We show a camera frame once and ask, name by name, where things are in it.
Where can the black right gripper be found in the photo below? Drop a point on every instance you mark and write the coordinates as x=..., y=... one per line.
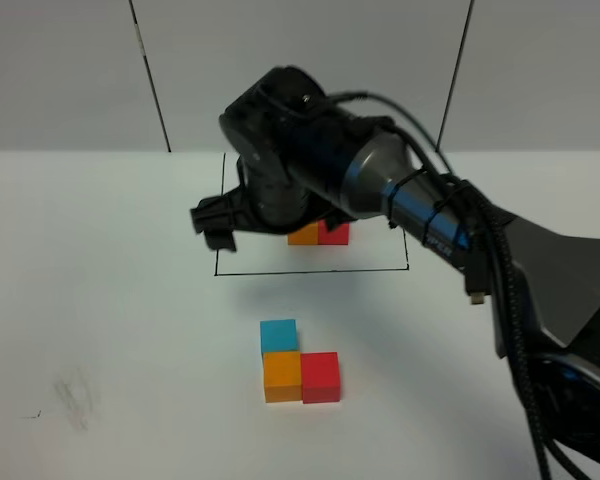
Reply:
x=267, y=205

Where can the orange template cube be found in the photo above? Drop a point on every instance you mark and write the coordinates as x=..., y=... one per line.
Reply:
x=305, y=236

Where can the red template cube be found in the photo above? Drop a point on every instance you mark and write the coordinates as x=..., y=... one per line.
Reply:
x=340, y=235

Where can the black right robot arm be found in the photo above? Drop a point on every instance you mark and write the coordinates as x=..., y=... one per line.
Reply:
x=303, y=157

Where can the blue cube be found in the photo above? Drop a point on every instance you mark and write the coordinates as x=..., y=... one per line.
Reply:
x=278, y=336

